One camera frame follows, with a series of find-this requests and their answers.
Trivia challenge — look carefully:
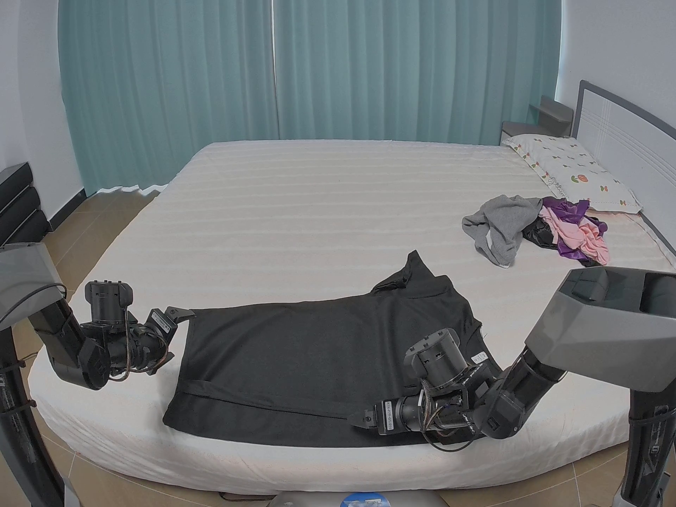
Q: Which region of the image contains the grey garment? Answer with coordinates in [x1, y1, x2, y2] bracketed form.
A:
[462, 194, 545, 269]

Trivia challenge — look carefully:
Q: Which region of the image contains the black T-shirt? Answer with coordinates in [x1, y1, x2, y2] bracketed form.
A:
[162, 250, 500, 449]

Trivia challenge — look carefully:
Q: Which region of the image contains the pile of clothes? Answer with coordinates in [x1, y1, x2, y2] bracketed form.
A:
[522, 196, 611, 268]

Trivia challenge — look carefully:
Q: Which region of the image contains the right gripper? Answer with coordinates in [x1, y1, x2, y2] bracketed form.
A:
[363, 395, 426, 436]

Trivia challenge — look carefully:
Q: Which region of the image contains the grey bedside table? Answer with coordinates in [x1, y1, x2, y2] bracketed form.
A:
[501, 95, 575, 146]

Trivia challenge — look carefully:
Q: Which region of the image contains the black chest of drawers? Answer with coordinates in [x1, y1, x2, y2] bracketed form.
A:
[0, 163, 52, 247]

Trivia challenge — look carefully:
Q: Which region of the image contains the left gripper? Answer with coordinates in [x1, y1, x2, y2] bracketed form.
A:
[132, 308, 177, 358]

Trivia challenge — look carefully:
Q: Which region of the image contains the white printed pillow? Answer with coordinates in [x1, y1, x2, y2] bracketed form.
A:
[501, 134, 644, 215]

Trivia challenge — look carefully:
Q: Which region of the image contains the blue-green curtain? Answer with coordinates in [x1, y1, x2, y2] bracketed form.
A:
[272, 0, 562, 146]
[57, 0, 280, 196]

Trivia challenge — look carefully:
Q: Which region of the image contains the bed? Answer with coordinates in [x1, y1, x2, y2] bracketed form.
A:
[29, 80, 676, 495]

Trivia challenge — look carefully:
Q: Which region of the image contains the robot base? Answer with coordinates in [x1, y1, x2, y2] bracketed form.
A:
[272, 488, 442, 507]

